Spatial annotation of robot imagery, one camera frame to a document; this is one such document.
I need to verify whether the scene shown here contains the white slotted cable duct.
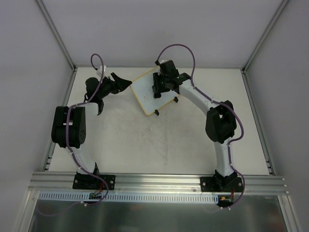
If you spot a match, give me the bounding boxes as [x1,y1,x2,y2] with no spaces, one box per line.
[38,191,219,204]

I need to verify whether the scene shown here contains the aluminium frame post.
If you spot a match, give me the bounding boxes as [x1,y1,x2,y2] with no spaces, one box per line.
[34,0,76,71]
[242,0,290,73]

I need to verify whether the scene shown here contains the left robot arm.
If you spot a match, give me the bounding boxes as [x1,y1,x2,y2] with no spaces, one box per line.
[51,73,132,189]

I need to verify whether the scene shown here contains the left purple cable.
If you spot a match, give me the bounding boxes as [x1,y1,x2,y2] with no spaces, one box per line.
[38,53,109,216]

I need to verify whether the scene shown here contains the yellow-framed whiteboard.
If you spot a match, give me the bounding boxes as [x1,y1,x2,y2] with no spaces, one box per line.
[129,66,184,116]

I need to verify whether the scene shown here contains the aluminium mounting rail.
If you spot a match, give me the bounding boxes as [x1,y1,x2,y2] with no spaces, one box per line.
[28,172,290,195]

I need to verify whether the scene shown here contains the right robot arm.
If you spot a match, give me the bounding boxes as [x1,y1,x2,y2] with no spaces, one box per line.
[152,60,237,191]

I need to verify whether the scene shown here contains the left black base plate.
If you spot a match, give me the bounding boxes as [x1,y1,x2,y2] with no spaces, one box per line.
[72,173,116,190]

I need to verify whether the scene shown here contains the right aluminium frame post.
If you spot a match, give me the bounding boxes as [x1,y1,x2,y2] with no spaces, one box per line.
[242,0,290,73]

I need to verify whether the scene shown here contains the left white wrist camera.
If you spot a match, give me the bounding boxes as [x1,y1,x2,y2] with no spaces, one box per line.
[96,65,106,77]

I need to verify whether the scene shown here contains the left aluminium frame post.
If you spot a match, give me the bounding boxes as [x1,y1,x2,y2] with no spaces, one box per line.
[34,0,76,71]

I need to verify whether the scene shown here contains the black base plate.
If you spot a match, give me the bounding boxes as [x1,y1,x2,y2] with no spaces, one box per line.
[199,176,244,193]
[72,173,116,190]

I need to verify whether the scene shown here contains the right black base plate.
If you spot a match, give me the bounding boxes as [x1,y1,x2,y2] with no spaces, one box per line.
[199,176,244,193]

